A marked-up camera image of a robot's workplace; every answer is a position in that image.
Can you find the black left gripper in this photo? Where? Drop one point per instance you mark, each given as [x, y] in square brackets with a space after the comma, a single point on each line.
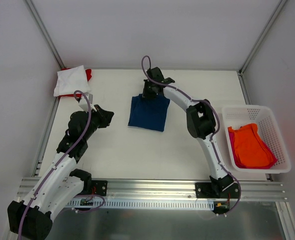
[103, 116]

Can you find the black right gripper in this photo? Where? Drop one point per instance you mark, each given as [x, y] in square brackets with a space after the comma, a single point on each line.
[150, 90]

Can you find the blue printed t shirt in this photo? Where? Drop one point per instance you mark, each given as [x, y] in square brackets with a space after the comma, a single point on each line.
[149, 114]

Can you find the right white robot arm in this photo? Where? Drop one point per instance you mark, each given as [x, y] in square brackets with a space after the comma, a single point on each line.
[202, 124]

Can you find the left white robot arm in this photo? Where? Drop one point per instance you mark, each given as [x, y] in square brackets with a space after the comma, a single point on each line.
[33, 216]

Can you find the folded red t shirt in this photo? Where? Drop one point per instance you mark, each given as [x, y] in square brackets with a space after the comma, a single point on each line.
[88, 73]

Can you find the folded white t shirt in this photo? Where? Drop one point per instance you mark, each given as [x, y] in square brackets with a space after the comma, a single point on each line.
[71, 81]

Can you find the white plastic basket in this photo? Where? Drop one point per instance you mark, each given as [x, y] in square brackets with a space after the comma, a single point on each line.
[237, 116]

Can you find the orange t shirt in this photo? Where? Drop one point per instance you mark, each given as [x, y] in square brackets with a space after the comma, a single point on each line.
[252, 147]

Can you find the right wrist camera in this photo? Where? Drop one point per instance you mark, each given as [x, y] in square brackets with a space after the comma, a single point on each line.
[167, 81]

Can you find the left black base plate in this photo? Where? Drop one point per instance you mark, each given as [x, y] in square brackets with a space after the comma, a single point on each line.
[98, 187]

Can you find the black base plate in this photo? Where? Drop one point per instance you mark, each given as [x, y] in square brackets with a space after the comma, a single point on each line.
[204, 190]
[98, 187]

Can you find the aluminium mounting rail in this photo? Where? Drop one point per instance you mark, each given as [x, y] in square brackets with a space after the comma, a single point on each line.
[147, 189]

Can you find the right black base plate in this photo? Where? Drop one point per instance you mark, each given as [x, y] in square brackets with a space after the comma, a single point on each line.
[204, 190]

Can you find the white slotted cable duct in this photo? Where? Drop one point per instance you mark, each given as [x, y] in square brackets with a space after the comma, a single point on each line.
[189, 204]

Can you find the left aluminium frame post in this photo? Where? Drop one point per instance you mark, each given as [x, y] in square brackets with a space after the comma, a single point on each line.
[44, 32]

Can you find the aluminium frame post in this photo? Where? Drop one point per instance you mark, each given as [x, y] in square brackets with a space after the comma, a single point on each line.
[263, 34]
[44, 32]

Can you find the right aluminium frame post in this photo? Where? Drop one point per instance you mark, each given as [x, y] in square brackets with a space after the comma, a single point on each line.
[263, 34]

